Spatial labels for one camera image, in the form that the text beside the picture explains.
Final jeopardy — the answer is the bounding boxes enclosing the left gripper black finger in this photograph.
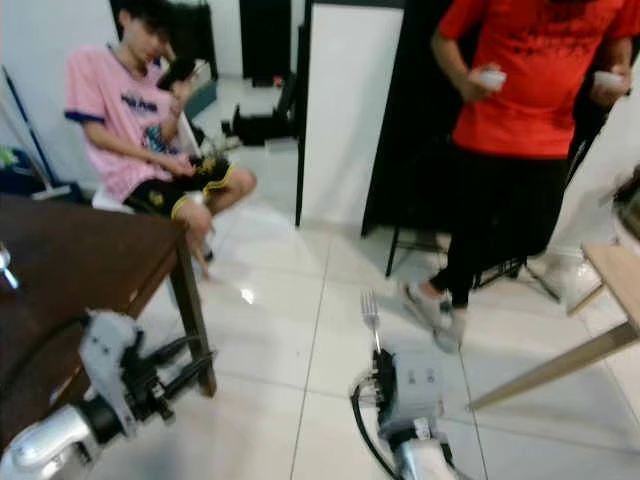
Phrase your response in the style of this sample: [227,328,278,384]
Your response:
[156,334,217,369]
[160,362,221,405]

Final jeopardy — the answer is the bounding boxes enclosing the silver metal fork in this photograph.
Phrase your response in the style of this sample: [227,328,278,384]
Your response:
[360,289,385,359]

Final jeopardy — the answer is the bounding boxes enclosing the dark wooden table leg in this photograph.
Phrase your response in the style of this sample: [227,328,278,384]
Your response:
[168,234,221,398]

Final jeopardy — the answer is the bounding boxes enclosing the black equipment on floor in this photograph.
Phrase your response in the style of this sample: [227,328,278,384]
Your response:
[224,98,303,148]

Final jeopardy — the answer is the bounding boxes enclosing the seated person in pink shirt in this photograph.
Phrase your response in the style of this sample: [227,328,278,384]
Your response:
[63,0,259,269]

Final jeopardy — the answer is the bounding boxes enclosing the black cabinet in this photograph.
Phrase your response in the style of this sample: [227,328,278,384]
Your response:
[360,0,473,239]

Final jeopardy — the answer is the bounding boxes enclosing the light wooden table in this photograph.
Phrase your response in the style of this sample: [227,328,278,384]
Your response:
[467,240,640,412]

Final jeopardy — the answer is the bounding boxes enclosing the white cabinet panel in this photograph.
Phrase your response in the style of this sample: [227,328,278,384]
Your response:
[294,0,407,228]

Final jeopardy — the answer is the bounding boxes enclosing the blue pole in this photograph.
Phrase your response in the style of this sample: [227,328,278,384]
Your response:
[4,68,53,191]

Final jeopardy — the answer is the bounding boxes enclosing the black phone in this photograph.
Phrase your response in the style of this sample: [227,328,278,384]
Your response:
[157,57,207,93]

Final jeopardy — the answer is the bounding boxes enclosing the small white cup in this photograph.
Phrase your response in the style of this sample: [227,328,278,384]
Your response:
[594,69,628,98]
[477,67,508,93]

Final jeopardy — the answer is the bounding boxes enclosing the standing person in red shirt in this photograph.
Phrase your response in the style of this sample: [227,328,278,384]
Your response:
[400,0,640,353]

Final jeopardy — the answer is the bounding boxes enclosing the black metal chair frame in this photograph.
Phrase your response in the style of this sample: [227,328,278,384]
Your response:
[384,225,566,304]

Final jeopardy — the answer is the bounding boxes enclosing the mop with grey handle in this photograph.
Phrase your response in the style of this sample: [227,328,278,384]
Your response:
[0,128,75,203]

